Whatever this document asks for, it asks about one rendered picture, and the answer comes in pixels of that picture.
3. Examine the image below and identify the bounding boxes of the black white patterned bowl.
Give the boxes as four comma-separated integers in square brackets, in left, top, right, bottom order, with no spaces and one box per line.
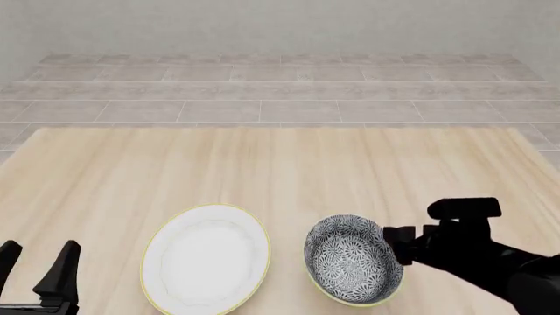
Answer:
[302,213,406,308]

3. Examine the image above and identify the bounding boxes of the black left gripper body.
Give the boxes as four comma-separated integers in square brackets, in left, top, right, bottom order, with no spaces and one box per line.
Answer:
[0,302,81,315]

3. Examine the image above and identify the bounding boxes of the white plate with yellow rim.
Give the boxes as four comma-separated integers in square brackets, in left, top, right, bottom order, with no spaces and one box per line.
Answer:
[139,202,273,315]

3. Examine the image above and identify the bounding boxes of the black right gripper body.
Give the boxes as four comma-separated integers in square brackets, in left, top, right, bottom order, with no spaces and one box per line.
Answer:
[413,223,444,264]

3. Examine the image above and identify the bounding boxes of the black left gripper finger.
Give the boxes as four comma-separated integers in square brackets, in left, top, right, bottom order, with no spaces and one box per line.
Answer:
[0,239,24,291]
[32,239,82,309]

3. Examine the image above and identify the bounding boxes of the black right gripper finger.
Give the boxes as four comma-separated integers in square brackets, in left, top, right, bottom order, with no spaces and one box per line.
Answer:
[394,241,416,267]
[382,225,417,245]

